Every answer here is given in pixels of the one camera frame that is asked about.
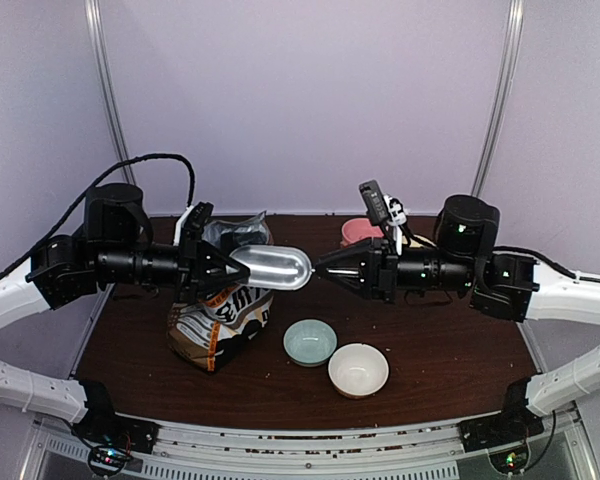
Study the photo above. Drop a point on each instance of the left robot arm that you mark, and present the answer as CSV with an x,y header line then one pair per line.
x,y
114,245

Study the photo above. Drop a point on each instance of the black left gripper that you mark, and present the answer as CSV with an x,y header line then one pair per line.
x,y
188,264

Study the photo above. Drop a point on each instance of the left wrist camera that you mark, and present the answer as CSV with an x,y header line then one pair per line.
x,y
190,225

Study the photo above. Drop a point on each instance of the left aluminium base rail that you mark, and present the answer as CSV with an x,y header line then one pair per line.
x,y
90,326

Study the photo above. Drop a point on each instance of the aluminium corner post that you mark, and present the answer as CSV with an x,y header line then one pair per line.
x,y
507,70
97,36

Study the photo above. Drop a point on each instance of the right aluminium corner post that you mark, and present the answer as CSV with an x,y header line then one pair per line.
x,y
507,70

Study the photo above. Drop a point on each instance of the pink pet bowl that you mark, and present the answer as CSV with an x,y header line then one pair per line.
x,y
357,229

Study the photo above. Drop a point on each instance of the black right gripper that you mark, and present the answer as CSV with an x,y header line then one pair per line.
x,y
381,270

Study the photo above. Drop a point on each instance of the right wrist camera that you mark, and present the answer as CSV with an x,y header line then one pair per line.
x,y
387,213

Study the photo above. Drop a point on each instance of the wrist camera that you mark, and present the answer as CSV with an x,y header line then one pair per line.
x,y
190,225
387,213

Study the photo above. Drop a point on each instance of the dog food bag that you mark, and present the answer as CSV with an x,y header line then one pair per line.
x,y
212,331

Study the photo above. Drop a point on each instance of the white ceramic bowl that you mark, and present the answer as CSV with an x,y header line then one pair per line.
x,y
358,370

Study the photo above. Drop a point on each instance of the metal food scoop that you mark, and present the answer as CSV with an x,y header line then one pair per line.
x,y
274,267

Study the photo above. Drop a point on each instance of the teal ceramic bowl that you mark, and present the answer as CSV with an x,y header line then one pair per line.
x,y
310,342

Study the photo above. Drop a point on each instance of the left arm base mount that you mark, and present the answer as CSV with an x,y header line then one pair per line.
x,y
111,439

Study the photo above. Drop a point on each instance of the front aluminium frame rail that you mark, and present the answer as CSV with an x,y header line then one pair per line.
x,y
432,450

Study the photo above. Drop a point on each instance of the left aluminium corner post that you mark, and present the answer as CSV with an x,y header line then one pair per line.
x,y
97,36

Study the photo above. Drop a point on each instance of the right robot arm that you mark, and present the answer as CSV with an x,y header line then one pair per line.
x,y
508,283

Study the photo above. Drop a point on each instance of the cream pet bowl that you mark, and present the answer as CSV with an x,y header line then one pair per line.
x,y
418,241

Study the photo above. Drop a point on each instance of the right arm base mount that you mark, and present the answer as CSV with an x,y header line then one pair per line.
x,y
505,434

